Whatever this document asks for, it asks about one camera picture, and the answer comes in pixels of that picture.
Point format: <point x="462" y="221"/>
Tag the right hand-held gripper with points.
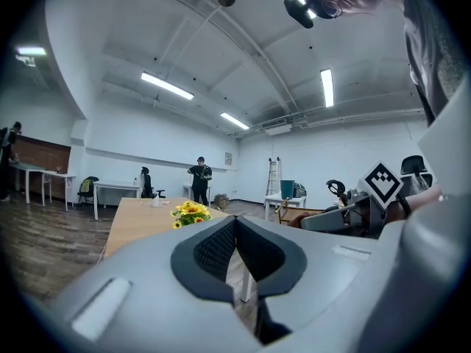
<point x="380" y="184"/>

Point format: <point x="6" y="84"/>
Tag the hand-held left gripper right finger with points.
<point x="320" y="270"/>

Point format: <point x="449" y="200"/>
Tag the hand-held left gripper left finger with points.
<point x="147" y="289"/>

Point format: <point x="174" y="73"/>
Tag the brown cloth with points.
<point x="300" y="219"/>

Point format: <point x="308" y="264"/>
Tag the yellow sunflower bouquet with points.
<point x="191" y="212"/>

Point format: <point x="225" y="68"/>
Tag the person's right forearm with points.
<point x="423" y="199"/>

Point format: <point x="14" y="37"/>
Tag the plastic-wrapped black office chair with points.
<point x="335" y="188"/>

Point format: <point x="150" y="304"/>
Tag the dark bag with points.
<point x="300" y="189"/>

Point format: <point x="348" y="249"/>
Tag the small white table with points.
<point x="274" y="199"/>

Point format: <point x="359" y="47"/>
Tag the wooden table with white legs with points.
<point x="140" y="223"/>

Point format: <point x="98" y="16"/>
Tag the metal ladder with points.
<point x="273" y="177"/>

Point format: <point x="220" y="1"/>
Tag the small white device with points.
<point x="155" y="200"/>

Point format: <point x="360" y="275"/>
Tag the black office chair with headrest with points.
<point x="416" y="167"/>

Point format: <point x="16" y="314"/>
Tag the ceiling air conditioner unit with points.
<point x="278" y="129"/>

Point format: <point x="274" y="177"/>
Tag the cardboard box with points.
<point x="221" y="201"/>

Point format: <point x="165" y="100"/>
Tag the black chair with yellow vest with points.
<point x="87" y="188"/>

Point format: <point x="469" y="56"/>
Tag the green-topped white table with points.
<point x="25" y="167"/>

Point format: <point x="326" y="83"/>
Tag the person's dark printed t-shirt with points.
<point x="434" y="50"/>

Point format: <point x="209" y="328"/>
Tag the wooden cart with gold frame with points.
<point x="283" y="210"/>

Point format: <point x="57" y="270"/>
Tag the wall poster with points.
<point x="228" y="159"/>

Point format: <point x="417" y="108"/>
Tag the black head-worn camera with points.
<point x="299" y="12"/>

